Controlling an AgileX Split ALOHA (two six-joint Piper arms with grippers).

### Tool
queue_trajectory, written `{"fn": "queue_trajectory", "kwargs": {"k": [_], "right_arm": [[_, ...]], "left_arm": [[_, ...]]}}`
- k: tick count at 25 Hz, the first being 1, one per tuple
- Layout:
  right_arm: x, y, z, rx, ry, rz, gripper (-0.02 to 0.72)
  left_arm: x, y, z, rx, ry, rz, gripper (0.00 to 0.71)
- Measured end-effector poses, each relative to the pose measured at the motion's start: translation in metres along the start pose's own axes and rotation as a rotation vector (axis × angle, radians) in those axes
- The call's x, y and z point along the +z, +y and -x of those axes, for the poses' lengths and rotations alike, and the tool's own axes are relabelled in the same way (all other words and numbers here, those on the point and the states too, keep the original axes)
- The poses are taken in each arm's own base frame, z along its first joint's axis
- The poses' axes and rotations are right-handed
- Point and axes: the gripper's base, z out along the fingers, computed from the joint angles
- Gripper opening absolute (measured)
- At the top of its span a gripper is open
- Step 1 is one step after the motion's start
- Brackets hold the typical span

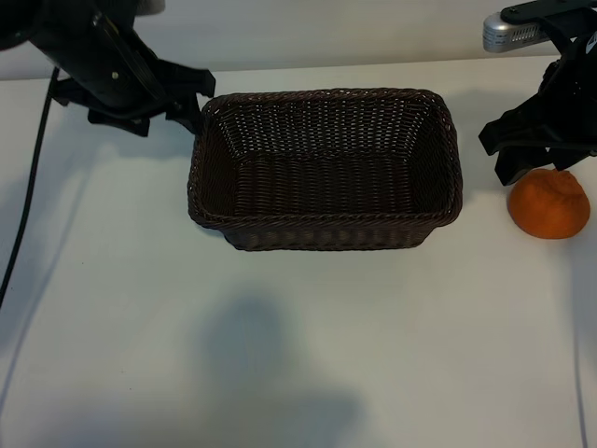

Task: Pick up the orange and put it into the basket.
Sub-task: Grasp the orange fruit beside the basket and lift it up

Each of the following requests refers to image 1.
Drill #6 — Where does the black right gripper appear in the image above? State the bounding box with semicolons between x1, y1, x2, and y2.
479;35;597;188

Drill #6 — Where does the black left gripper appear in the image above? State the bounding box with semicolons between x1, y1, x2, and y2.
35;0;217;138

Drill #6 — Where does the orange fruit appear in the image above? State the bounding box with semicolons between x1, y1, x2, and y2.
507;168;591;240

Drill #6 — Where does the dark brown wicker basket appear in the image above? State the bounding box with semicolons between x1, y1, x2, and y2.
187;87;465;253

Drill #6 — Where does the black flat ribbon cable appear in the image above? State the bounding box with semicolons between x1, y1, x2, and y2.
90;11;172;106

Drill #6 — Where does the black braided cable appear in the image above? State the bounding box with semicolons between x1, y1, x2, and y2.
0;67;60;309

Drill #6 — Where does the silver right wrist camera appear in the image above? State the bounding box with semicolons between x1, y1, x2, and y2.
483;2;597;52

